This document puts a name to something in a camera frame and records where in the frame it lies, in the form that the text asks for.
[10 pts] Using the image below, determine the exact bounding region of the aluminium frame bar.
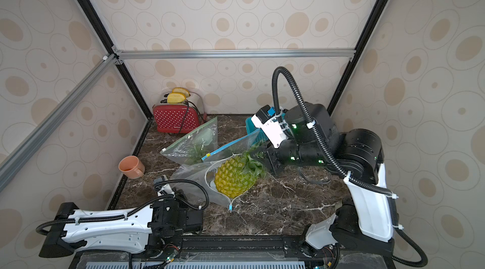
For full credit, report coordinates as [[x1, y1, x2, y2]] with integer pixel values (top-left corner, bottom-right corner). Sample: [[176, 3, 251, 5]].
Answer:
[[1, 54, 116, 189], [112, 46, 356, 60]]

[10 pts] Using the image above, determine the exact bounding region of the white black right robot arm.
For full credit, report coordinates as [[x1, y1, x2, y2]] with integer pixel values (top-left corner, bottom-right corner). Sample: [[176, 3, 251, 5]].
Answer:
[[250, 66, 428, 268]]

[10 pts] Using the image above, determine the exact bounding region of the clear zip bag green seal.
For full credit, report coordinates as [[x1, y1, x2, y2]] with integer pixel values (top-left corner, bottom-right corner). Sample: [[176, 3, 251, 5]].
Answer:
[[160, 117, 218, 165]]

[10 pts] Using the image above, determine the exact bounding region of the yellow toast slice front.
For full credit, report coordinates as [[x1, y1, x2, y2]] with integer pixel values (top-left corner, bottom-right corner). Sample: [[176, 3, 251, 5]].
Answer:
[[167, 92, 187, 104]]

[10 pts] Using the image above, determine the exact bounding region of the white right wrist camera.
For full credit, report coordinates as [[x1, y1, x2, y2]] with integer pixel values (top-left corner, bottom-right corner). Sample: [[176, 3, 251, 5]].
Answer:
[[251, 105, 289, 148]]

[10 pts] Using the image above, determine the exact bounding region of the aluminium frame bar left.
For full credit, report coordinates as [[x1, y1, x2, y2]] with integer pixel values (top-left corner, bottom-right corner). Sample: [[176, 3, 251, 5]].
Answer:
[[1, 54, 116, 189]]

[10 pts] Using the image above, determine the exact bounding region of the yellow toast slice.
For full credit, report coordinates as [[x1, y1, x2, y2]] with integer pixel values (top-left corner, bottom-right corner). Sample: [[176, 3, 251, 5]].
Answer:
[[172, 87, 191, 98], [167, 92, 187, 104]]

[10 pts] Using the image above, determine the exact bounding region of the clear zip bag white seal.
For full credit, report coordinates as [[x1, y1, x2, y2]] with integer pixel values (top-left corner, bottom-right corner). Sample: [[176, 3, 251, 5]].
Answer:
[[170, 157, 246, 210]]

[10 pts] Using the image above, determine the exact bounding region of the black toaster power cable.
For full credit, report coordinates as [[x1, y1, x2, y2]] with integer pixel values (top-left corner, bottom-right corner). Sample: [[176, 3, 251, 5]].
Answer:
[[177, 101, 202, 134]]

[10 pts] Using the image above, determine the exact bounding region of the pineapple in green bag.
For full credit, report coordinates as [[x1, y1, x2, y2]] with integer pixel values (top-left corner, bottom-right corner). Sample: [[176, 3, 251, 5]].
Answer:
[[186, 144, 210, 165]]

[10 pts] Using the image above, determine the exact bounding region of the clear zip bag blue slider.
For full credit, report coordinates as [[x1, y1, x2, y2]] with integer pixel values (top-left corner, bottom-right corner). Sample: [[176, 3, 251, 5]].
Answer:
[[202, 130, 260, 162]]

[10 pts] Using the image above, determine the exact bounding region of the pink ceramic mug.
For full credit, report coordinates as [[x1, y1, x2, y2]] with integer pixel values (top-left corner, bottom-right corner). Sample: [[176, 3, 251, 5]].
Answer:
[[118, 155, 145, 179]]

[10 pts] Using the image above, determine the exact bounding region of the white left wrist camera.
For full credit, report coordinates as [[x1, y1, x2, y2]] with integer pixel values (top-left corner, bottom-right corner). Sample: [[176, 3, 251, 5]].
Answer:
[[154, 175, 175, 196]]

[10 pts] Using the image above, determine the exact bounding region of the yellow toast slice back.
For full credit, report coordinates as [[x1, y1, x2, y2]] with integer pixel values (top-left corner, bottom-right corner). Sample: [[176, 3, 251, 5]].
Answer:
[[172, 87, 191, 98]]

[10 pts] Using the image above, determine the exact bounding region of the aluminium frame bar back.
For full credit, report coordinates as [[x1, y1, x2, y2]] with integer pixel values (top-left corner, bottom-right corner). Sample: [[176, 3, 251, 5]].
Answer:
[[112, 46, 356, 60]]

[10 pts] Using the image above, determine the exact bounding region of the red polka dot toaster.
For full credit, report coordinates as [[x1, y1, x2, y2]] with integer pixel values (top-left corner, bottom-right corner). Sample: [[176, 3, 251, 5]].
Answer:
[[152, 91, 207, 134]]

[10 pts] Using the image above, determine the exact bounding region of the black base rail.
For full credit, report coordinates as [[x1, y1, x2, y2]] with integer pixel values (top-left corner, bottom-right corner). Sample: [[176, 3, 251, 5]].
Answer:
[[70, 236, 395, 268]]

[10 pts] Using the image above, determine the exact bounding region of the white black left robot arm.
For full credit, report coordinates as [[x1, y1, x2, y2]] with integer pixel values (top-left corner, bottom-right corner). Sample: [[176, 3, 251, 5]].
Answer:
[[35, 179, 210, 260]]

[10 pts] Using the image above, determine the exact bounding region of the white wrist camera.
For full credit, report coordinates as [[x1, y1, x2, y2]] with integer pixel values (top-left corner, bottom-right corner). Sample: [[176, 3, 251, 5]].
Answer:
[[154, 175, 175, 196], [251, 105, 289, 148]]

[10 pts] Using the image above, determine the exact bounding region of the yellow pineapple green crown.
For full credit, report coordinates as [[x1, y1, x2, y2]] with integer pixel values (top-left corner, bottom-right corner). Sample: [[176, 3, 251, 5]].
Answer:
[[214, 145, 266, 199]]

